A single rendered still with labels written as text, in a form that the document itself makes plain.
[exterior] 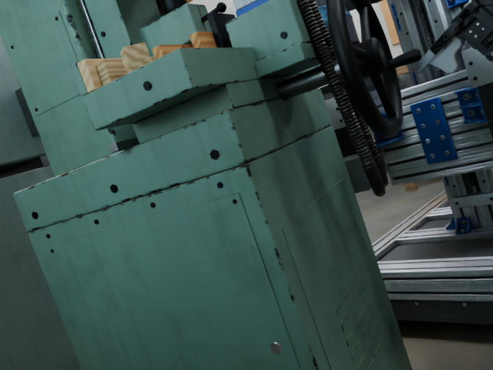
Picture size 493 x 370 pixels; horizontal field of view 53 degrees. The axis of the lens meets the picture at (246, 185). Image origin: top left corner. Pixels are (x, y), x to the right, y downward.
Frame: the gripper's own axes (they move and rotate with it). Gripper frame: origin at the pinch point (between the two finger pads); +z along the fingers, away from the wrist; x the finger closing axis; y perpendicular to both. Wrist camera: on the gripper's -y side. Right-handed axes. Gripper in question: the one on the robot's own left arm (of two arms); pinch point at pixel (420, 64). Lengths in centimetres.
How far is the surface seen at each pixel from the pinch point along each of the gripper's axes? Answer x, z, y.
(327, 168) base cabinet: -3.4, 27.5, 1.0
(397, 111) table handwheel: -6.5, 7.5, 3.4
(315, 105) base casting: 2.1, 21.4, -10.9
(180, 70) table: -41.4, 13.4, -21.1
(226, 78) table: -31.4, 14.5, -18.5
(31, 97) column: -27, 55, -57
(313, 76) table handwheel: -13.6, 11.0, -11.6
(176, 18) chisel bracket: -15.9, 20.9, -40.3
